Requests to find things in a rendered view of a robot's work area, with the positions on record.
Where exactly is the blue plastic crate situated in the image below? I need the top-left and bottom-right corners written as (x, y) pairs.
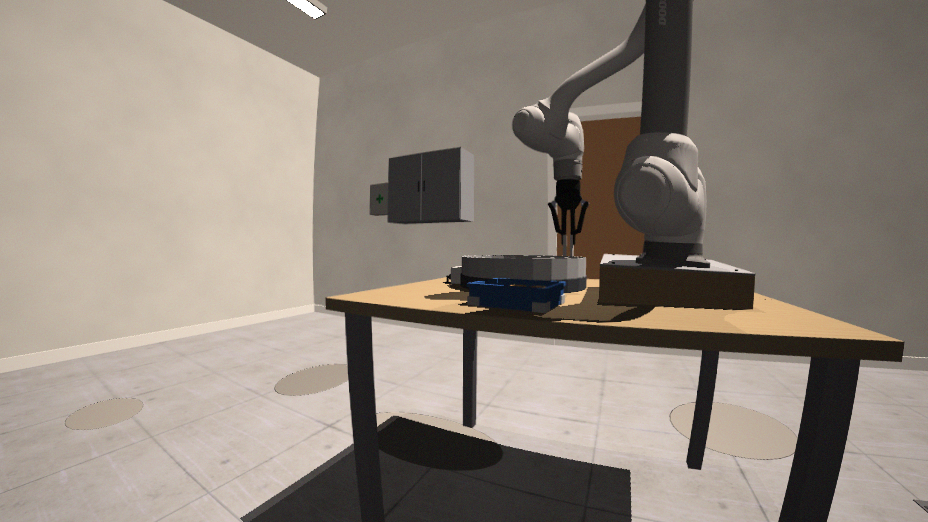
top-left (467, 278), bottom-right (566, 313)

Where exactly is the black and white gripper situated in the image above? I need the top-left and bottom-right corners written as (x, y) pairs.
top-left (548, 179), bottom-right (589, 256)

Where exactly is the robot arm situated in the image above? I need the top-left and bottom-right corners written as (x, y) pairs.
top-left (512, 0), bottom-right (711, 268)

